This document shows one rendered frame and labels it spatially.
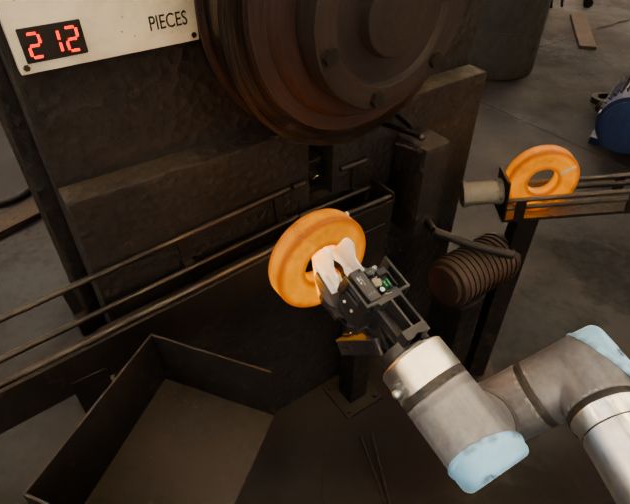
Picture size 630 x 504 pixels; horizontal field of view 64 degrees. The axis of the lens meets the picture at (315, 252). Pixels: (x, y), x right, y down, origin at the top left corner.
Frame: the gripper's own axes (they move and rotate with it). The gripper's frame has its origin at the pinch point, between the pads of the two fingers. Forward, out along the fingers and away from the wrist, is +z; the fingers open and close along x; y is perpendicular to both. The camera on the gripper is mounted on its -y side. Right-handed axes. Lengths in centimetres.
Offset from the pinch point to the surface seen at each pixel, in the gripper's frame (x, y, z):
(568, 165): -67, -9, -1
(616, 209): -77, -16, -13
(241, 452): 20.0, -20.7, -15.1
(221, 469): 23.6, -20.9, -15.7
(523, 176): -60, -13, 3
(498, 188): -55, -17, 5
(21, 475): 60, -95, 24
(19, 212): 37, -127, 143
